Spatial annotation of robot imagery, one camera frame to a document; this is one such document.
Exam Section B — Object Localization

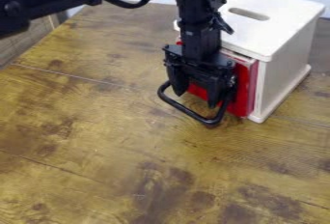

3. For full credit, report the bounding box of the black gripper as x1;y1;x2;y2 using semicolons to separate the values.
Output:
165;27;238;108

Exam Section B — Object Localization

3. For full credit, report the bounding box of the black metal drawer handle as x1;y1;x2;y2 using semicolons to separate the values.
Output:
158;81;237;126

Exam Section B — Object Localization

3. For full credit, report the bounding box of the red wooden drawer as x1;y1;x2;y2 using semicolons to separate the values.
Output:
175;39;261;119

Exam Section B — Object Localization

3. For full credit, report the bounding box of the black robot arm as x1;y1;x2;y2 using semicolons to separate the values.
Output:
0;0;236;107

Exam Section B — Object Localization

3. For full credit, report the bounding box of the white wooden cabinet box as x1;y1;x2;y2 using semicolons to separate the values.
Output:
173;0;328;124

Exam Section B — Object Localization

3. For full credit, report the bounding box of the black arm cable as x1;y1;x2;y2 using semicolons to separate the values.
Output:
102;0;157;10

